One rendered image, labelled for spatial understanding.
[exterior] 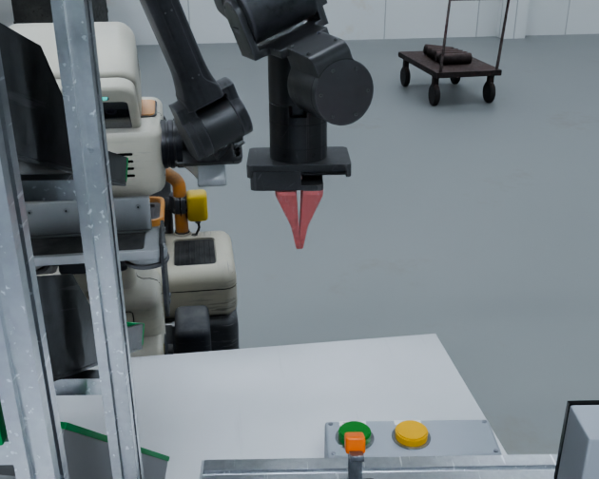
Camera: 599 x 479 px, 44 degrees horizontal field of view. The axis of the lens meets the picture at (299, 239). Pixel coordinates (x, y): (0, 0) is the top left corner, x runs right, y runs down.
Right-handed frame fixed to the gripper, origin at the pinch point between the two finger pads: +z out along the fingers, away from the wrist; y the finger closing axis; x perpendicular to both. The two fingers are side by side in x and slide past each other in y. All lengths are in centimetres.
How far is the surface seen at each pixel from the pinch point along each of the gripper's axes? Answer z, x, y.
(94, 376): 1.3, -23.7, -16.0
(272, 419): 37.4, 20.3, -4.1
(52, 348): -3.9, -28.2, -17.2
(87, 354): -0.4, -23.3, -16.4
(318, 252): 116, 264, 12
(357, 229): 115, 291, 33
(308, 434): 37.6, 16.7, 1.2
